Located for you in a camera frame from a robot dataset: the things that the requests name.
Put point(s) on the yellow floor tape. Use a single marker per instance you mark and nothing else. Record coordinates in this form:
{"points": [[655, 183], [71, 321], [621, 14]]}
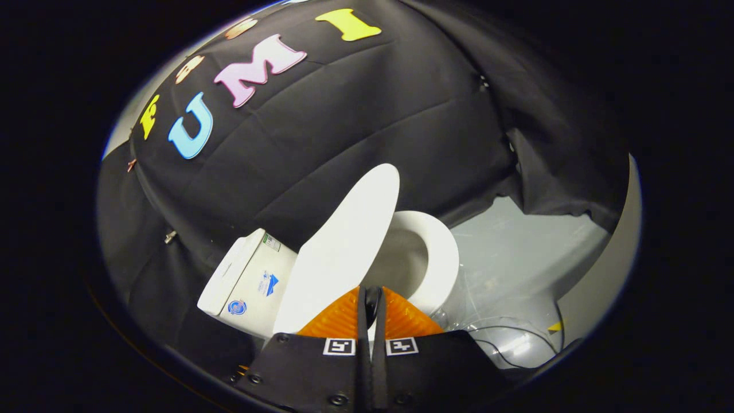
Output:
{"points": [[554, 327]]}

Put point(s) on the white toilet seat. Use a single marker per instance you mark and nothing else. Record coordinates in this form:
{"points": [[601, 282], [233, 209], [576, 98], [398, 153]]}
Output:
{"points": [[445, 258]]}

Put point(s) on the black backdrop cloth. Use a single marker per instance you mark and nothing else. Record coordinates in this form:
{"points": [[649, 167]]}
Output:
{"points": [[355, 115]]}

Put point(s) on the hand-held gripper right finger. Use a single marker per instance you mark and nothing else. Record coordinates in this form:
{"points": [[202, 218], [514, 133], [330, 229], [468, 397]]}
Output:
{"points": [[379, 373]]}

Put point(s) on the white toilet lid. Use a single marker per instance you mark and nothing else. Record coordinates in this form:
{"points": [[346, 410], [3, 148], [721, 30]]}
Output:
{"points": [[344, 241]]}

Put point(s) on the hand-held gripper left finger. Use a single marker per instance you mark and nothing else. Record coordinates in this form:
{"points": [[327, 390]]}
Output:
{"points": [[363, 355]]}

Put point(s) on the white toilet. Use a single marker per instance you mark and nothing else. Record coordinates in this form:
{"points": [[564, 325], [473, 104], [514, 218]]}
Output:
{"points": [[252, 287]]}

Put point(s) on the silver metal clip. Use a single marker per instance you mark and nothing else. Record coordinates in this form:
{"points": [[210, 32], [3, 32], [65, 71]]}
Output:
{"points": [[170, 236]]}

